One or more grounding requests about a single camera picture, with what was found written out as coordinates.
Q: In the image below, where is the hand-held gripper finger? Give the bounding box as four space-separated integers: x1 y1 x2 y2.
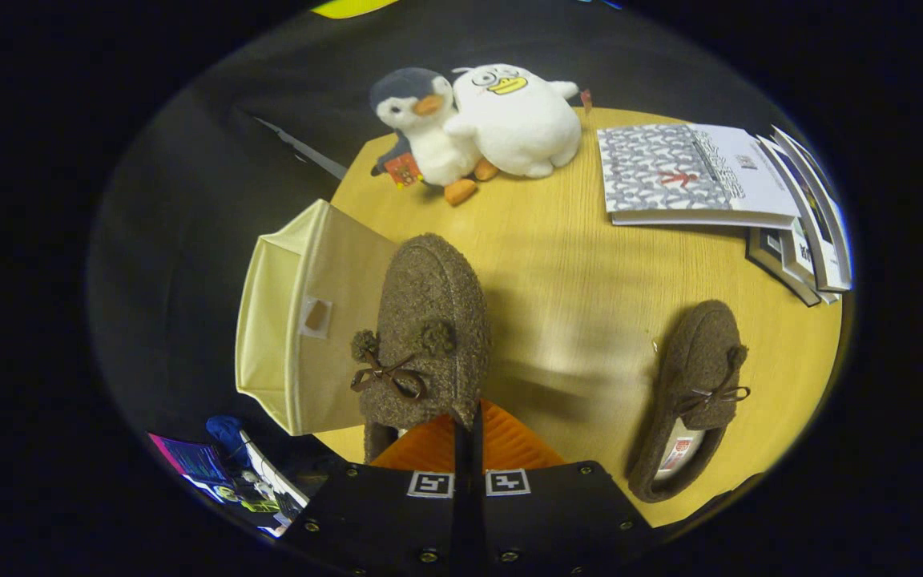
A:
471 401 663 577
281 410 472 577

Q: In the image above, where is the brown fuzzy shoe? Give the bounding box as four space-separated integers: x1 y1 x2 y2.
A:
626 299 752 504
349 232 492 466

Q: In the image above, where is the beige fabric storage box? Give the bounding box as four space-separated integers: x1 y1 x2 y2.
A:
235 199 402 438

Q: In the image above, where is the blue cloth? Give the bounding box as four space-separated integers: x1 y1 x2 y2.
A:
205 414 254 462

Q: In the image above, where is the colourful printed poster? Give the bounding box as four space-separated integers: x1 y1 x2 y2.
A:
149 433 310 539

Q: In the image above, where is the penguin plush toy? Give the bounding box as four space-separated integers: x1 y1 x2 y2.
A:
369 67 502 208

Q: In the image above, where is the white duck plush toy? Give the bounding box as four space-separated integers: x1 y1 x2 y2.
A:
444 63 584 179

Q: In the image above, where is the grey patterned cover book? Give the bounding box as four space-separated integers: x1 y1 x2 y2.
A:
598 123 800 229

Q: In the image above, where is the white book with black print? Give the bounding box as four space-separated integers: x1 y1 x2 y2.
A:
780 220 840 305

